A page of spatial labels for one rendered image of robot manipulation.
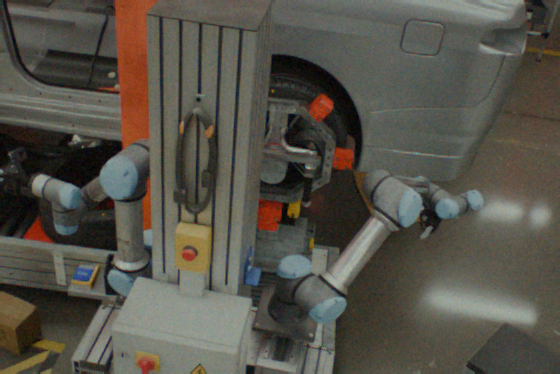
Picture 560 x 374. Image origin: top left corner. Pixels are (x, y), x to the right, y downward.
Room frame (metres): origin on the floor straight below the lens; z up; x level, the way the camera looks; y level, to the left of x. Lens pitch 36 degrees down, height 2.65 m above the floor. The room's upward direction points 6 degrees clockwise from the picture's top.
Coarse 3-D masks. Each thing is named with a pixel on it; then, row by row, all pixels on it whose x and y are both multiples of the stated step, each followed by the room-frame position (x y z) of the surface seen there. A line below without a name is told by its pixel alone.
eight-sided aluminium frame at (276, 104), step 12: (276, 108) 2.71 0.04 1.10; (288, 108) 2.71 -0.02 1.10; (300, 108) 2.70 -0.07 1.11; (312, 120) 2.70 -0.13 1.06; (324, 132) 2.70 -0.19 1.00; (324, 156) 2.70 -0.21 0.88; (324, 168) 2.70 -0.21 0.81; (324, 180) 2.69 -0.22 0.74; (264, 192) 2.72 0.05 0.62; (276, 192) 2.74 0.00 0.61; (288, 192) 2.74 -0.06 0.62; (300, 192) 2.70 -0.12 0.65
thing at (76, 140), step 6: (66, 138) 3.89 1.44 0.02; (72, 138) 3.92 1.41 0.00; (78, 138) 3.93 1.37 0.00; (84, 138) 3.94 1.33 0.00; (90, 138) 3.94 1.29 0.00; (96, 138) 3.95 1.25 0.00; (60, 144) 3.81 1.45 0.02; (66, 144) 3.84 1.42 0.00; (72, 144) 3.85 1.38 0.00; (78, 144) 3.86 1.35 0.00; (84, 144) 3.86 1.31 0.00; (90, 144) 3.87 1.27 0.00; (96, 144) 3.88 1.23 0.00
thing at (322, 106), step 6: (318, 96) 2.76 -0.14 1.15; (324, 96) 2.76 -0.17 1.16; (312, 102) 2.76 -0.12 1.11; (318, 102) 2.71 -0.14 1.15; (324, 102) 2.71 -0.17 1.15; (330, 102) 2.75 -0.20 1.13; (312, 108) 2.71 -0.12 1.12; (318, 108) 2.70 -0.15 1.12; (324, 108) 2.70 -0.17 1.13; (330, 108) 2.70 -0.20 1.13; (312, 114) 2.70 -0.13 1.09; (318, 114) 2.70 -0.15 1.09; (324, 114) 2.70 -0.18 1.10; (318, 120) 2.70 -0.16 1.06
